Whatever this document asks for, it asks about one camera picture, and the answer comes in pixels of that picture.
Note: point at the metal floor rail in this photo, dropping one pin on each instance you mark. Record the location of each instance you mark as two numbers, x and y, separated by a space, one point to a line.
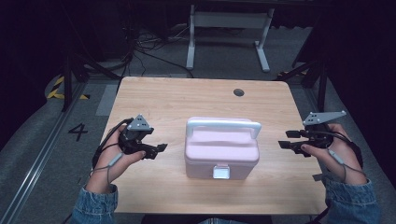
37 161

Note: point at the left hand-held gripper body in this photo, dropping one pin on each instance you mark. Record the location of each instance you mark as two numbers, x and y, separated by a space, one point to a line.
137 137

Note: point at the black metal stand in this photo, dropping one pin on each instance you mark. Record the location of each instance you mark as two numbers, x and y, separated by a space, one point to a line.
320 81
70 81

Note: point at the pink plastic storage box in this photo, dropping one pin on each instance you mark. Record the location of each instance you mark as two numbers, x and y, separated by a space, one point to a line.
221 149

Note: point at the person's right hand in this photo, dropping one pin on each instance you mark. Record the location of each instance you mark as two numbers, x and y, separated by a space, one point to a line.
339 165

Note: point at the person's left hand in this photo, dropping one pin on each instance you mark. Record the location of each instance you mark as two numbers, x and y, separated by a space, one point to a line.
109 161

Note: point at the white metal desk frame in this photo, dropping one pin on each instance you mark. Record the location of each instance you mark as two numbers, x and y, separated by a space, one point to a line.
229 20

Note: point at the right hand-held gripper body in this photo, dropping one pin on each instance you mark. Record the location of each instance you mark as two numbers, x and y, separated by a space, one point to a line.
317 138

